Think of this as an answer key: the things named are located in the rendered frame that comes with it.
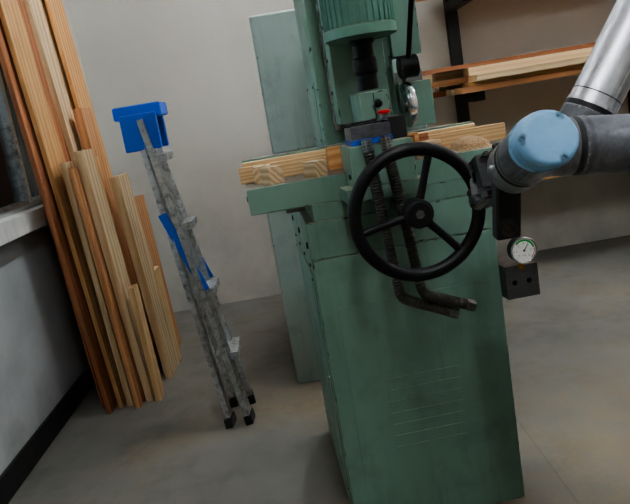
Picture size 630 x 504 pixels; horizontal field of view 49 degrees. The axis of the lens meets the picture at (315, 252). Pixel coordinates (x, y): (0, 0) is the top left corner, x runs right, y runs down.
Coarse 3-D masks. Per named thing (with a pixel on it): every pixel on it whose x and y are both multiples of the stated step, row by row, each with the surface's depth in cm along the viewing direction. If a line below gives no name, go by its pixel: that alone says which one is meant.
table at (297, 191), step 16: (416, 160) 158; (432, 160) 158; (288, 176) 171; (304, 176) 164; (336, 176) 157; (432, 176) 159; (448, 176) 159; (256, 192) 155; (272, 192) 156; (288, 192) 156; (304, 192) 157; (320, 192) 157; (336, 192) 157; (368, 192) 148; (384, 192) 149; (416, 192) 150; (256, 208) 156; (272, 208) 156; (288, 208) 157
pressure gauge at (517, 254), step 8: (512, 240) 159; (520, 240) 158; (528, 240) 158; (512, 248) 157; (520, 248) 158; (528, 248) 158; (536, 248) 158; (512, 256) 158; (520, 256) 158; (528, 256) 158; (520, 264) 161
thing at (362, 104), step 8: (352, 96) 174; (360, 96) 165; (368, 96) 165; (376, 96) 166; (384, 96) 166; (352, 104) 177; (360, 104) 166; (368, 104) 166; (384, 104) 166; (352, 112) 179; (360, 112) 167; (368, 112) 166; (376, 112) 166; (360, 120) 169
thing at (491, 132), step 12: (444, 132) 175; (456, 132) 173; (468, 132) 174; (480, 132) 174; (492, 132) 174; (504, 132) 175; (444, 144) 174; (312, 156) 171; (324, 156) 171; (240, 168) 169; (288, 168) 171; (300, 168) 171; (240, 180) 170; (252, 180) 170
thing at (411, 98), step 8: (400, 88) 184; (408, 88) 180; (408, 96) 179; (416, 96) 179; (408, 104) 179; (416, 104) 179; (408, 112) 181; (416, 112) 180; (408, 120) 182; (416, 120) 181
